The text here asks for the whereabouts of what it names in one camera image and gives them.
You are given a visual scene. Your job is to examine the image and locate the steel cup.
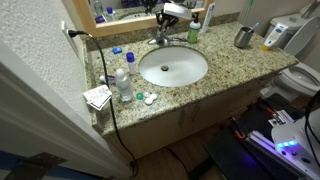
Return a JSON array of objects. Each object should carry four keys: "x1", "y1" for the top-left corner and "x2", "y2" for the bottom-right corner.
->
[{"x1": 233, "y1": 26, "x2": 256, "y2": 50}]

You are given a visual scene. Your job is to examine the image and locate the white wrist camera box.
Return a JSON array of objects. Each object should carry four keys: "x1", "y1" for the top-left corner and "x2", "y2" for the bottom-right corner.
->
[{"x1": 162, "y1": 2, "x2": 193, "y2": 21}]

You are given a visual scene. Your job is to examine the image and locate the clear plastic water bottle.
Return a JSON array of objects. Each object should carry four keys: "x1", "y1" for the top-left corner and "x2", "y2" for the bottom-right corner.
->
[{"x1": 114, "y1": 68, "x2": 135, "y2": 103}]

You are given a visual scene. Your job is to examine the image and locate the white toothpaste tube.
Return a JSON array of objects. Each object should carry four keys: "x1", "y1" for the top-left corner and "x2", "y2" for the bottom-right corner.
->
[{"x1": 200, "y1": 2, "x2": 217, "y2": 34}]

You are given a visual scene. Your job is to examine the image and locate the white oval sink basin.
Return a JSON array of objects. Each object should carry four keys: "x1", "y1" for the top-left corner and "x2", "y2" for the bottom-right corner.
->
[{"x1": 138, "y1": 45, "x2": 210, "y2": 89}]

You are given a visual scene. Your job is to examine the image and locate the wide white orange-capped tube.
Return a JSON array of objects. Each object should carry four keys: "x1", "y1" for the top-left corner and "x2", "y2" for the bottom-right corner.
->
[{"x1": 261, "y1": 22, "x2": 290, "y2": 52}]

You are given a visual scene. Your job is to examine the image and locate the white paper cards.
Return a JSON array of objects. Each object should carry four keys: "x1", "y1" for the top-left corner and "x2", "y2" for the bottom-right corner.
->
[{"x1": 82, "y1": 84, "x2": 114, "y2": 112}]

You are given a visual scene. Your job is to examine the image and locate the white door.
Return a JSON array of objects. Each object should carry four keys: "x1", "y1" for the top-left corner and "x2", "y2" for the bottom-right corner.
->
[{"x1": 0, "y1": 39, "x2": 133, "y2": 180}]

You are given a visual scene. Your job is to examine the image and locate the aluminium robot base mount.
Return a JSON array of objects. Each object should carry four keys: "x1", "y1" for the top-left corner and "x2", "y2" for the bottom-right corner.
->
[{"x1": 245, "y1": 109, "x2": 320, "y2": 180}]

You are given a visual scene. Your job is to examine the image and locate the small white blue-capped bottle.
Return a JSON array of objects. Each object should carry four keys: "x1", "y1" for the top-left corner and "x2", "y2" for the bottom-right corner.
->
[{"x1": 125, "y1": 51, "x2": 138, "y2": 76}]

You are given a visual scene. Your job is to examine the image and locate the chrome tap faucet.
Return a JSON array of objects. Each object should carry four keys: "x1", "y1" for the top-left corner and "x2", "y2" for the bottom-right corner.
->
[{"x1": 147, "y1": 23, "x2": 175, "y2": 47}]

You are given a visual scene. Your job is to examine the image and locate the orange-handled clamp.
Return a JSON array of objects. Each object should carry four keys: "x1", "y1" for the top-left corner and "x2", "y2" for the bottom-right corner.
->
[
  {"x1": 262, "y1": 106, "x2": 282, "y2": 118},
  {"x1": 229, "y1": 116, "x2": 247, "y2": 141}
]

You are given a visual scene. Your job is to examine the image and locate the white contact lens case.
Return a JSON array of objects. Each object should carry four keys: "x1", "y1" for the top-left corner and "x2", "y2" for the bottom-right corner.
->
[{"x1": 143, "y1": 93, "x2": 159, "y2": 107}]

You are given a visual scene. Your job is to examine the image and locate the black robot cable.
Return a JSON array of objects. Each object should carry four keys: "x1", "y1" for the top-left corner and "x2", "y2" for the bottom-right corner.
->
[{"x1": 303, "y1": 89, "x2": 320, "y2": 161}]

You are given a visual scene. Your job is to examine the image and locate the green soap pump bottle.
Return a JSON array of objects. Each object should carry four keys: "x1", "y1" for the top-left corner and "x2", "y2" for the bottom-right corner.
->
[{"x1": 186, "y1": 12, "x2": 202, "y2": 45}]

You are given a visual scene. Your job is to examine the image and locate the beige vanity cabinet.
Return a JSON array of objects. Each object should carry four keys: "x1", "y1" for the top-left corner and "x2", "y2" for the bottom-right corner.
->
[{"x1": 99, "y1": 72, "x2": 279, "y2": 165}]

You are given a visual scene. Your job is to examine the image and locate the black power cable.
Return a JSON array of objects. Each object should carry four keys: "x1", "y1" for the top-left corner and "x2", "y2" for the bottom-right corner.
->
[{"x1": 67, "y1": 29, "x2": 140, "y2": 178}]

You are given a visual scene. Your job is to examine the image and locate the white wall outlet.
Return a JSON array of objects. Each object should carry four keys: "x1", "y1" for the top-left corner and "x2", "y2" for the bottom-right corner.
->
[{"x1": 60, "y1": 20, "x2": 81, "y2": 56}]

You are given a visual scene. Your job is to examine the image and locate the small purple white tube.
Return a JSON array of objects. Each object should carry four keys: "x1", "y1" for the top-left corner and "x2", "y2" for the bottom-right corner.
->
[{"x1": 98, "y1": 74, "x2": 117, "y2": 85}]

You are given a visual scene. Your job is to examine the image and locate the blue bottle cap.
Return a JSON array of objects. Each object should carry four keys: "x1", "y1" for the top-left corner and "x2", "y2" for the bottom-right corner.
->
[{"x1": 111, "y1": 46, "x2": 124, "y2": 56}]

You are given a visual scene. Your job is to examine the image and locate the white toilet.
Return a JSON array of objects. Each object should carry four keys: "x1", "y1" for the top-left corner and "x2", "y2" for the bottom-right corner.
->
[{"x1": 259, "y1": 13, "x2": 320, "y2": 103}]

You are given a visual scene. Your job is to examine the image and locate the dark metal door hinge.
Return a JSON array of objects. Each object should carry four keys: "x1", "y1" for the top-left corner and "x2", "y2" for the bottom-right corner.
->
[{"x1": 4, "y1": 152, "x2": 68, "y2": 180}]

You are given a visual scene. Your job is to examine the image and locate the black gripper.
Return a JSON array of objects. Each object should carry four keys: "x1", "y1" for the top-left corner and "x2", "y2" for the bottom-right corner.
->
[{"x1": 154, "y1": 9, "x2": 181, "y2": 32}]

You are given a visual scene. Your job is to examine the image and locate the light blue toothbrush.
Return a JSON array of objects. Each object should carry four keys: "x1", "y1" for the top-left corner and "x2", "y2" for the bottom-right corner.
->
[{"x1": 248, "y1": 22, "x2": 260, "y2": 34}]

